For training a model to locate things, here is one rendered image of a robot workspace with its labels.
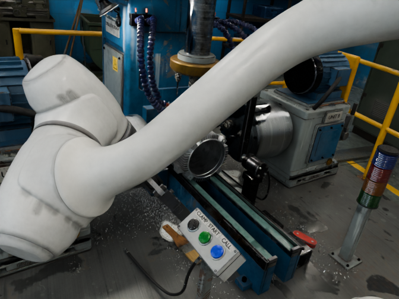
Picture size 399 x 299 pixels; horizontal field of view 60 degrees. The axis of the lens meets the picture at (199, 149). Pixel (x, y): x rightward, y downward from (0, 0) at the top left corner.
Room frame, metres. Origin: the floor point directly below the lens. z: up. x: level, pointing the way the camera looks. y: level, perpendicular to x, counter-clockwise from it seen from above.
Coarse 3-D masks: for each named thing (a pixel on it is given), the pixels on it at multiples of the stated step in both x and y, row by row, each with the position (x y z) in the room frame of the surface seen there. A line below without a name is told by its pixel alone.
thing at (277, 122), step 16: (240, 112) 1.29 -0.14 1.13; (256, 112) 1.26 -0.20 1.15; (272, 112) 1.29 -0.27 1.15; (288, 112) 1.35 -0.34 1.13; (224, 128) 1.31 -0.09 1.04; (240, 128) 1.27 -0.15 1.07; (256, 128) 1.21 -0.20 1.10; (272, 128) 1.24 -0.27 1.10; (288, 128) 1.29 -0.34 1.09; (256, 144) 1.19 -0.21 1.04; (272, 144) 1.23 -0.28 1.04; (288, 144) 1.31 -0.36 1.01
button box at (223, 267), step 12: (192, 216) 0.68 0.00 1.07; (204, 216) 0.67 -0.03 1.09; (180, 228) 0.66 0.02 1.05; (204, 228) 0.64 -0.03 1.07; (216, 228) 0.63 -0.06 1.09; (192, 240) 0.62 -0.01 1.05; (216, 240) 0.60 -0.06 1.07; (228, 240) 0.59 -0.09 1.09; (204, 252) 0.58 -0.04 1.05; (228, 252) 0.56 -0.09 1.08; (216, 264) 0.55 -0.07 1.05; (228, 264) 0.55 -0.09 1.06; (240, 264) 0.57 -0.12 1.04; (228, 276) 0.55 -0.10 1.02
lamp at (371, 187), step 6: (366, 174) 0.92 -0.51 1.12; (366, 180) 0.90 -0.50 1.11; (372, 180) 0.88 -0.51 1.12; (366, 186) 0.89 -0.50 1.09; (372, 186) 0.88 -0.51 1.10; (378, 186) 0.87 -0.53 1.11; (384, 186) 0.87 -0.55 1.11; (366, 192) 0.88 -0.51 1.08; (372, 192) 0.87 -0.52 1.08; (378, 192) 0.87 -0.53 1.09
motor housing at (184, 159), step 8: (208, 136) 1.09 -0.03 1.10; (216, 136) 1.10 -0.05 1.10; (200, 144) 1.25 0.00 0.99; (208, 144) 1.21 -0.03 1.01; (216, 144) 1.16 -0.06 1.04; (224, 144) 1.14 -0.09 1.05; (192, 152) 1.24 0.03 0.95; (200, 152) 1.22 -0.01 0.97; (208, 152) 1.19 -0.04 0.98; (216, 152) 1.16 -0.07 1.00; (224, 152) 1.13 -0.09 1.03; (176, 160) 1.08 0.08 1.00; (184, 160) 1.04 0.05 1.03; (192, 160) 1.19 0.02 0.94; (200, 160) 1.18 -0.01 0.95; (208, 160) 1.17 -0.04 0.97; (216, 160) 1.15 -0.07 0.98; (224, 160) 1.14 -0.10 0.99; (184, 168) 1.04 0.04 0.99; (192, 168) 1.13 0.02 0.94; (200, 168) 1.13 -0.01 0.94; (208, 168) 1.13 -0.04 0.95; (216, 168) 1.12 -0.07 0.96; (200, 176) 1.08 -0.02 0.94; (208, 176) 1.09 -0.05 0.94
